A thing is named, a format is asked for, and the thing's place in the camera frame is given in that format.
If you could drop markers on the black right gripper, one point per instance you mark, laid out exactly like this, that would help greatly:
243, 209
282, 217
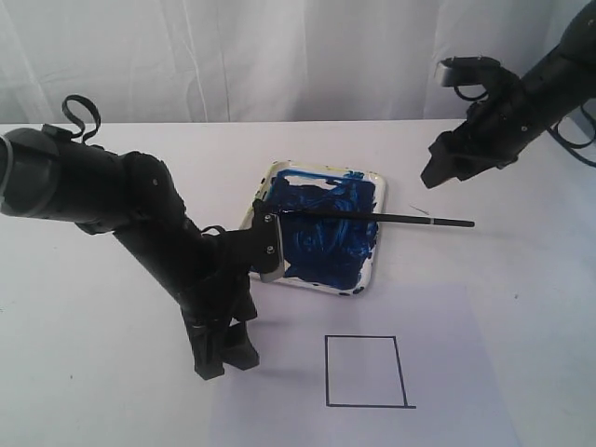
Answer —
500, 123

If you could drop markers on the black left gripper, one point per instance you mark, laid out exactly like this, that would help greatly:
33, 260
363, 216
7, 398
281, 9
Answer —
219, 293

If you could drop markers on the black paintbrush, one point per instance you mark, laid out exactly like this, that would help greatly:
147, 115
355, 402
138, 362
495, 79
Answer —
361, 216

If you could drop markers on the white paper with square outline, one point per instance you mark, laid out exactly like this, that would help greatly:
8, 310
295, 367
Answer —
399, 365

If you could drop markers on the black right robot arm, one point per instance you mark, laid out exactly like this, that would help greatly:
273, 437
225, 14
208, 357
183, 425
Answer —
569, 71

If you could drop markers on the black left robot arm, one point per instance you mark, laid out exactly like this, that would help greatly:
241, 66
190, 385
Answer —
45, 175

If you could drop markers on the white paint tray blue paint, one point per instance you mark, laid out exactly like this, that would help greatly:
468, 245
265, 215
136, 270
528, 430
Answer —
328, 255

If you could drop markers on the white backdrop curtain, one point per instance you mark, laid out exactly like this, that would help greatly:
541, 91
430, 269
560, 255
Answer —
233, 61

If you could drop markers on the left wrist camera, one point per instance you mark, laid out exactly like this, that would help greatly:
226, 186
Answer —
260, 246

